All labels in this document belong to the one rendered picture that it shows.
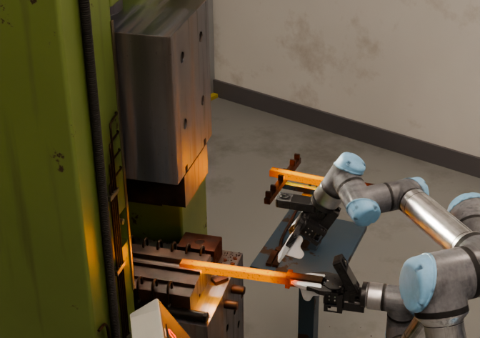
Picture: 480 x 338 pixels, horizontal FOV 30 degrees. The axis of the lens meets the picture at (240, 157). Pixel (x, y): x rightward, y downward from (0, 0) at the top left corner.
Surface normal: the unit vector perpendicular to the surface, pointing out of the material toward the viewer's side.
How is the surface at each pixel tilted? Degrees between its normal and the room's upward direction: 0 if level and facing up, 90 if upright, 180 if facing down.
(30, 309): 90
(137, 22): 0
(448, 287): 62
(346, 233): 0
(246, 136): 0
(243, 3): 90
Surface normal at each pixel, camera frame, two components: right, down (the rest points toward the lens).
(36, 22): -0.26, 0.45
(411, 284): -0.96, 0.03
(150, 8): -0.01, -0.88
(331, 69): -0.62, 0.37
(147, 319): -0.50, -0.72
